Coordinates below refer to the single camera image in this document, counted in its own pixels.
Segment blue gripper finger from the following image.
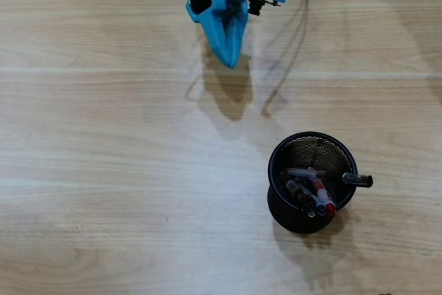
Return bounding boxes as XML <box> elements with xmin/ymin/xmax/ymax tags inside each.
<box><xmin>223</xmin><ymin>11</ymin><xmax>250</xmax><ymax>64</ymax></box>
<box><xmin>198</xmin><ymin>0</ymin><xmax>239</xmax><ymax>70</ymax></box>

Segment black retractable pen black grip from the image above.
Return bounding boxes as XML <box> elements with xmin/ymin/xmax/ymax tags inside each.
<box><xmin>285</xmin><ymin>179</ymin><xmax>317</xmax><ymax>219</ymax></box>

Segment red retractable pen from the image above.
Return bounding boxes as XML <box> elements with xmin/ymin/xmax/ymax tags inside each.
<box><xmin>307</xmin><ymin>166</ymin><xmax>337</xmax><ymax>217</ymax></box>

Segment clear stick pen black cap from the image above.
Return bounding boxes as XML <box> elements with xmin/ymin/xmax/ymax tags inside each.
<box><xmin>285</xmin><ymin>166</ymin><xmax>374</xmax><ymax>188</ymax></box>

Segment clear retractable pen grey grip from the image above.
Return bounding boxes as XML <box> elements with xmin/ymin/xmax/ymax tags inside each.
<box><xmin>295</xmin><ymin>177</ymin><xmax>328</xmax><ymax>217</ymax></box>

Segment black mesh pen holder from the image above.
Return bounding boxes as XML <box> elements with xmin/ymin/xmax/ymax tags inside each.
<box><xmin>267</xmin><ymin>131</ymin><xmax>358</xmax><ymax>234</ymax></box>

